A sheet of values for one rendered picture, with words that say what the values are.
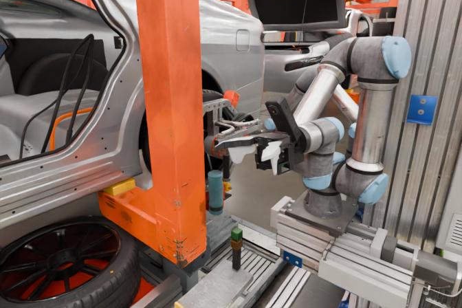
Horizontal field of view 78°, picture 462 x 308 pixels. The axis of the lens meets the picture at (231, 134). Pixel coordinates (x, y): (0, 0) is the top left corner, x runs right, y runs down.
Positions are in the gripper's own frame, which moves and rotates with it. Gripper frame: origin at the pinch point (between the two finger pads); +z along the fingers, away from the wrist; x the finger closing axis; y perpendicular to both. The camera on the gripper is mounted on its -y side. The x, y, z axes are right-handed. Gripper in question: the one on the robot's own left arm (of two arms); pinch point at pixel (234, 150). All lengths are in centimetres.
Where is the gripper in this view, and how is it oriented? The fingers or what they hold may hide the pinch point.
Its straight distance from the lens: 57.9
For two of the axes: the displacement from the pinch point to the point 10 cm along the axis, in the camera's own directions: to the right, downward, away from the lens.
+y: 0.9, 9.8, 2.0
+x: -6.1, -1.1, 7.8
